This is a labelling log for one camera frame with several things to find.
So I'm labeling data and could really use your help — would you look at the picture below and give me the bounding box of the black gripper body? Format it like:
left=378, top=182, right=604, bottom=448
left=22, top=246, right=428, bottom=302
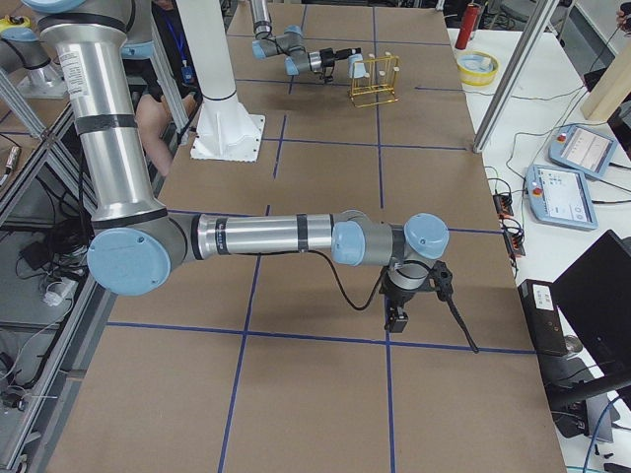
left=380, top=270, right=435, bottom=331
left=318, top=48, right=345, bottom=74

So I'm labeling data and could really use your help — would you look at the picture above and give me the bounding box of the light blue plastic cup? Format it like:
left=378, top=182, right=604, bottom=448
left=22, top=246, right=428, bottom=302
left=348, top=53, right=367, bottom=79

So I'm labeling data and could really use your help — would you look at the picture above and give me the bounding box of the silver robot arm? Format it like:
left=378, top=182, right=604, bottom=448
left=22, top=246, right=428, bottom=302
left=249, top=0, right=365, bottom=84
left=31, top=1, right=453, bottom=333

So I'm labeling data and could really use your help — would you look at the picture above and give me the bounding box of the lower orange connector box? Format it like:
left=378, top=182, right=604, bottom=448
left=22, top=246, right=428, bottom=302
left=503, top=229, right=526, bottom=259

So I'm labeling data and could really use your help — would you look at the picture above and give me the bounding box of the orange connector box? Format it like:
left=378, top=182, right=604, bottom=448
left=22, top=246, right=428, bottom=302
left=503, top=229, right=526, bottom=259
left=492, top=193, right=514, bottom=218

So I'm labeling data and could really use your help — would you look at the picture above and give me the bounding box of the yellow tape roll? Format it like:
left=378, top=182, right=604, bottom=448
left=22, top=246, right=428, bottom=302
left=456, top=51, right=500, bottom=87

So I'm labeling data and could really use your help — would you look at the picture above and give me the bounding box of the red cylindrical bottle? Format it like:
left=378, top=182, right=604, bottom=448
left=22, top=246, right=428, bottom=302
left=455, top=3, right=480, bottom=50

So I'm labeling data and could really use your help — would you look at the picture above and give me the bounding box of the upper orange connector box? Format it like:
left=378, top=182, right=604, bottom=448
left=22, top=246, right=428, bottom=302
left=492, top=193, right=514, bottom=218

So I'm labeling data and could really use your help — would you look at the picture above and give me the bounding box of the black computer box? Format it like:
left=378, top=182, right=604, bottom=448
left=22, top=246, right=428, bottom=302
left=518, top=279, right=584, bottom=357

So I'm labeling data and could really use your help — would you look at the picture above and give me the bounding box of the lower teach pendant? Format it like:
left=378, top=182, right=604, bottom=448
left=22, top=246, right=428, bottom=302
left=526, top=165, right=598, bottom=231

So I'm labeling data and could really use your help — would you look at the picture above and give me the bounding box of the teach pendant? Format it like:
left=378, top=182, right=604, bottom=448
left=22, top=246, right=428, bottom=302
left=548, top=124, right=617, bottom=179
left=526, top=165, right=598, bottom=231

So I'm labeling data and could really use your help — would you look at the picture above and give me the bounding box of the seated person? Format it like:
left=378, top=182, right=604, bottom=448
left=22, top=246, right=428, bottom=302
left=134, top=0, right=204, bottom=177

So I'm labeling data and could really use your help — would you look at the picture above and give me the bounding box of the black monitor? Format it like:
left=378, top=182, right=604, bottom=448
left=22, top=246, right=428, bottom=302
left=547, top=230, right=630, bottom=410

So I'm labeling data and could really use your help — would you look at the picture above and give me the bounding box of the upper teach pendant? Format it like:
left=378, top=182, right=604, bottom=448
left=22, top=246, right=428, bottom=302
left=548, top=124, right=617, bottom=179

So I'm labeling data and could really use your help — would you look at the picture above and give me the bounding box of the wooden board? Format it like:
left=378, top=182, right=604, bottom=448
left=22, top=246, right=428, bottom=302
left=581, top=44, right=631, bottom=121

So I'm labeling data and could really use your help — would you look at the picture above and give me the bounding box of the white power strip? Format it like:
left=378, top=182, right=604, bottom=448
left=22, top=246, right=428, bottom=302
left=42, top=277, right=77, bottom=306

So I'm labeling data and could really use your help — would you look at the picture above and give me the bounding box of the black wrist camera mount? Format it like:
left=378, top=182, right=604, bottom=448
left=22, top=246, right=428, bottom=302
left=429, top=260, right=454, bottom=302

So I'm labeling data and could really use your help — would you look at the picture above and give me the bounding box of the gold wire cup holder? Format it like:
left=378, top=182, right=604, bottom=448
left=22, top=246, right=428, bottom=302
left=349, top=51, right=400, bottom=108

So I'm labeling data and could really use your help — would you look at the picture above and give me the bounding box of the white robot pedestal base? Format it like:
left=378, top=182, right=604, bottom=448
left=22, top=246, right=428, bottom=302
left=176, top=0, right=265, bottom=163

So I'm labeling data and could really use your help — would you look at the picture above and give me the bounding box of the aluminium frame post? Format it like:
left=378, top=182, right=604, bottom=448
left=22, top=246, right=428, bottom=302
left=472, top=0, right=558, bottom=153

